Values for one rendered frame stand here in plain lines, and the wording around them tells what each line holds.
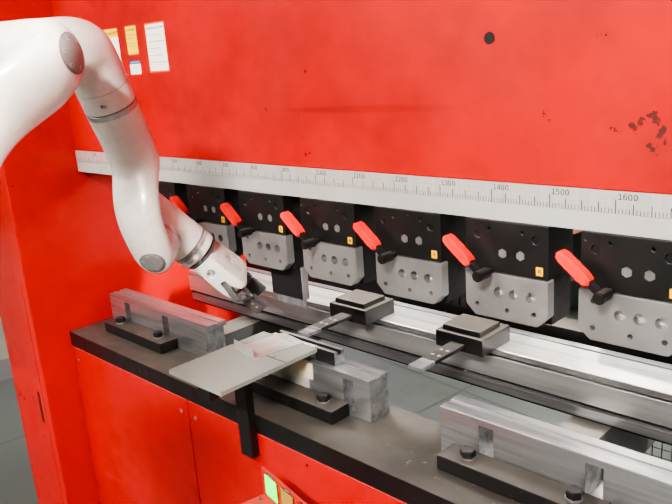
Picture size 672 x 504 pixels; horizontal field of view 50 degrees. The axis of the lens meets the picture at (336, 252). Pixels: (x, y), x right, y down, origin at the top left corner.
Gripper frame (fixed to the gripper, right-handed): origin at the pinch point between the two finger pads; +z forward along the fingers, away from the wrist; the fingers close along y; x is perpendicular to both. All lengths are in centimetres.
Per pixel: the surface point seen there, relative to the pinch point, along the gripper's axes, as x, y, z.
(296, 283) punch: -5.5, 6.1, 7.3
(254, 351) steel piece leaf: 10.3, -0.8, 9.6
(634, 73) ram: -76, -39, -8
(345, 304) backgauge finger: -4.9, 17.5, 26.7
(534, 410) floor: 7, 103, 189
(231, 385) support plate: 11.2, -15.8, 3.3
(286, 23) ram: -42, 14, -32
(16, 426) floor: 200, 147, 43
